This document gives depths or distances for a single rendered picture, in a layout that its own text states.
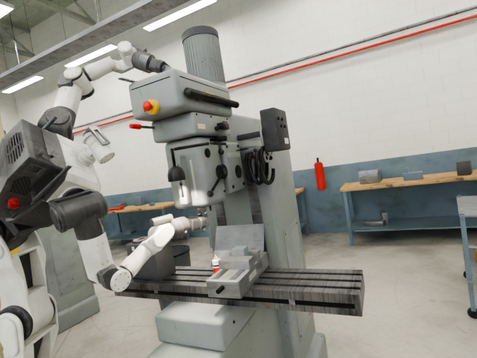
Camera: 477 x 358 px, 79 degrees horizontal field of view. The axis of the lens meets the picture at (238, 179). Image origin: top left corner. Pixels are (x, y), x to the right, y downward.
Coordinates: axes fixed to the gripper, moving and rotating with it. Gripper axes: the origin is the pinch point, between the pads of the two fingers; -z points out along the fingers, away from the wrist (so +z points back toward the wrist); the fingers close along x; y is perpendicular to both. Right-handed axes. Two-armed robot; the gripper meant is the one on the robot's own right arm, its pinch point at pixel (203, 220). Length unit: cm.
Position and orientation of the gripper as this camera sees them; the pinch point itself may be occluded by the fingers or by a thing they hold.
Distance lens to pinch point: 143.6
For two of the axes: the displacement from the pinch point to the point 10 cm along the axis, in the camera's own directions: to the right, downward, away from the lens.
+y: 1.5, 9.9, 0.4
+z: -7.0, 1.3, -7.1
